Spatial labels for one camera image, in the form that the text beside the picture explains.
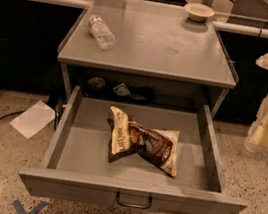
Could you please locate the brown chip bag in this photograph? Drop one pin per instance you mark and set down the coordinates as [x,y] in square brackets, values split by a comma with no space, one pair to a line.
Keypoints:
[157,146]

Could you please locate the grey metal counter cabinet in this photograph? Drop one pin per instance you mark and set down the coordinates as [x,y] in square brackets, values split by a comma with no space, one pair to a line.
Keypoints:
[152,40]

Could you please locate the grey open top drawer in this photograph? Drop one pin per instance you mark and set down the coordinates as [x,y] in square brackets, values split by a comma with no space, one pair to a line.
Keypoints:
[77,165]

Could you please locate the white bowl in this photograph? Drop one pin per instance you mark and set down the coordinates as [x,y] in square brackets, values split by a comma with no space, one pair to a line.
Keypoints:
[199,12]

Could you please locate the white tag in cabinet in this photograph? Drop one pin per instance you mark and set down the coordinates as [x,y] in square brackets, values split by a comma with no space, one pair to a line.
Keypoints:
[121,90]

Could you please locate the round grey object in cabinet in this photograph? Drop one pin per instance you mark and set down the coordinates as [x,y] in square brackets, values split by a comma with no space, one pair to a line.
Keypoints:
[96,83]

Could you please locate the clear plastic water bottle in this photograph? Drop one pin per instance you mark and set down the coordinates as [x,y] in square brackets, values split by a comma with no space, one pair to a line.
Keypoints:
[101,33]

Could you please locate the white paper sheet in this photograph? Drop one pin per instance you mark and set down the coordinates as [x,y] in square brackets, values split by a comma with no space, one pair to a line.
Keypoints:
[33,120]

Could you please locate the black drawer handle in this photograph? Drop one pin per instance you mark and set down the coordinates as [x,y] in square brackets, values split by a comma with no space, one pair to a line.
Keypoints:
[126,200]

